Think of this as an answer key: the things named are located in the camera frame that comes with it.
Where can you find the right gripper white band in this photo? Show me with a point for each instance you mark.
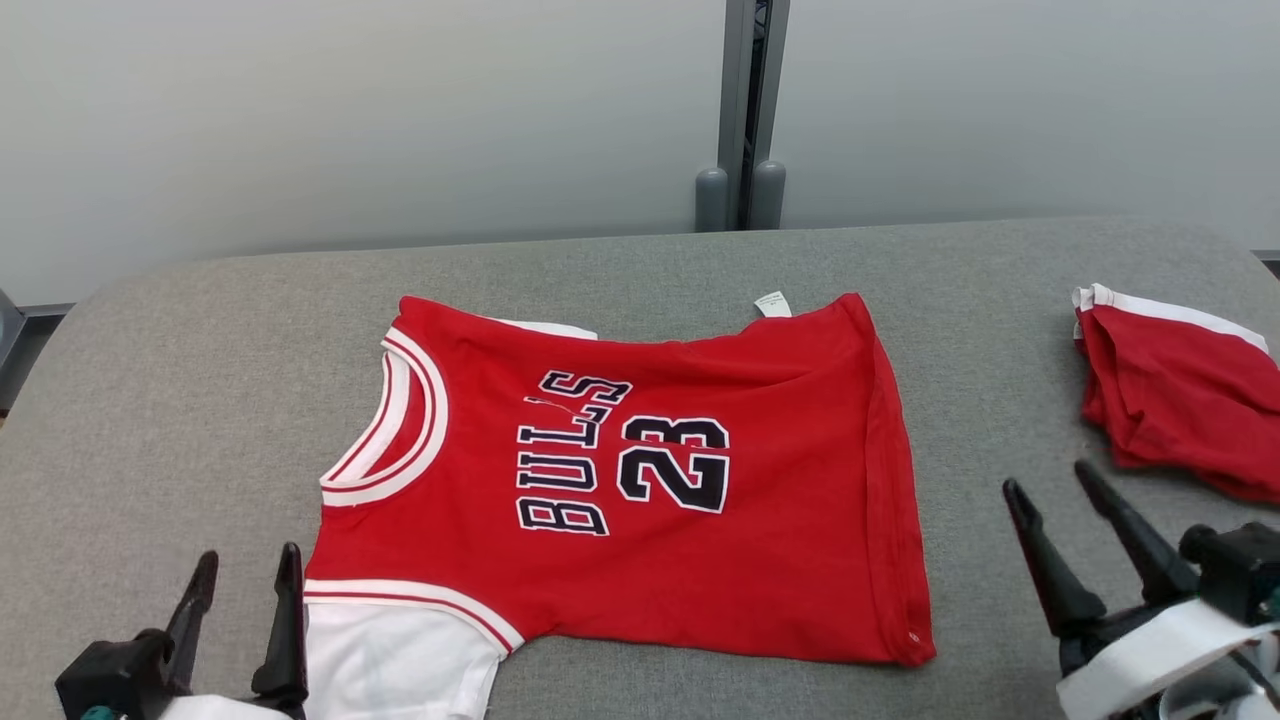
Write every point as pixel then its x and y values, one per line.
pixel 1150 660

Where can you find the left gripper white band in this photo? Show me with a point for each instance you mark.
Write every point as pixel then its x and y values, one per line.
pixel 230 710

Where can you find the red shorts with white trim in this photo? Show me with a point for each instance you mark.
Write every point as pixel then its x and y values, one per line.
pixel 1180 400

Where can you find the red Bulls basketball jersey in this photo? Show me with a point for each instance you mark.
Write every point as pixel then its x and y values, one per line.
pixel 700 580

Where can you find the grey fabric sofa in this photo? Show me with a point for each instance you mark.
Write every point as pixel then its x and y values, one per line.
pixel 150 400

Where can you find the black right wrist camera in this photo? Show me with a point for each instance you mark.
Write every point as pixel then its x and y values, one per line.
pixel 1240 570

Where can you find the grey partition base rail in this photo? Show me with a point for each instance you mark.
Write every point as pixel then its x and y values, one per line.
pixel 35 345

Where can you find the grey metal partition post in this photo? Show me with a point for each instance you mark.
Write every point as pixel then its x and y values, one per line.
pixel 742 110

